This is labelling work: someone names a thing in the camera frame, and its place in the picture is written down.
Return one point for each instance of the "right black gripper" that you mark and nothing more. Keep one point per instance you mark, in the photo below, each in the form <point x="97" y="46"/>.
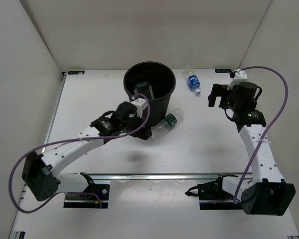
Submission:
<point x="221" y="90"/>

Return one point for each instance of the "black table label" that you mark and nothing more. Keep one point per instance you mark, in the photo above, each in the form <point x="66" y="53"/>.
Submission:
<point x="223" y="70"/>
<point x="76" y="72"/>

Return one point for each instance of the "yellow label clear bottle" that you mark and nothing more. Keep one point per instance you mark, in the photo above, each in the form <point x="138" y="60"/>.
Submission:
<point x="144" y="88"/>

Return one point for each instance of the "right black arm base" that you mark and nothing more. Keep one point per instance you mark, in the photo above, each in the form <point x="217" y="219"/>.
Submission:
<point x="211" y="195"/>

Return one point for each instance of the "black ribbed plastic bin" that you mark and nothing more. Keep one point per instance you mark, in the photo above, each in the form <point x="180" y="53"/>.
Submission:
<point x="162" y="81"/>

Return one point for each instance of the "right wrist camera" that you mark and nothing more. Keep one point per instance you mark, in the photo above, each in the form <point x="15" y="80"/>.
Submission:
<point x="237" y="77"/>

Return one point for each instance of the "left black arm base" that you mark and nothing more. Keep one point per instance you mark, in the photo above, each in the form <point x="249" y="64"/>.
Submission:
<point x="94" y="196"/>

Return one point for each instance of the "right black table label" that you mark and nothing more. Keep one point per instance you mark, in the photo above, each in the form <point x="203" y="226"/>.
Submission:
<point x="223" y="70"/>

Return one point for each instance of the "aluminium rail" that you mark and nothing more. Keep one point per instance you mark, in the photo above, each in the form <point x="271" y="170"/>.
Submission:
<point x="159" y="176"/>

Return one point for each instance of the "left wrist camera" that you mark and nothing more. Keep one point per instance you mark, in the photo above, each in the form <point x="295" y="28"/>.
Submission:
<point x="140" y="101"/>

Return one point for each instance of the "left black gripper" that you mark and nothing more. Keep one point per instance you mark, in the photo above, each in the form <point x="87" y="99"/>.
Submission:
<point x="143" y="132"/>

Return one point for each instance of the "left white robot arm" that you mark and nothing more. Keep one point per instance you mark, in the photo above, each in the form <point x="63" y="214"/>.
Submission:
<point x="42" y="173"/>

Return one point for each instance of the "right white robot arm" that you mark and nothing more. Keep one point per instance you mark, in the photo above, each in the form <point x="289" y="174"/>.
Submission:
<point x="268" y="193"/>

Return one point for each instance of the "green label clear bottle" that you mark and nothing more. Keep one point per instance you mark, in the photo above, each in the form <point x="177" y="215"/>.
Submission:
<point x="167" y="124"/>

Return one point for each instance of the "blue label clear bottle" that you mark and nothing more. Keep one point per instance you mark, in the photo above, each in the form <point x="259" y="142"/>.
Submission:
<point x="192" y="79"/>

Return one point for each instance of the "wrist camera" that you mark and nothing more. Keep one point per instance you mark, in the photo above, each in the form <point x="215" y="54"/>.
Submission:
<point x="237" y="77"/>
<point x="140" y="101"/>

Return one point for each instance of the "left black table label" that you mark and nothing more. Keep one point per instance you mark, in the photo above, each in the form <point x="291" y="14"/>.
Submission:
<point x="76" y="72"/>

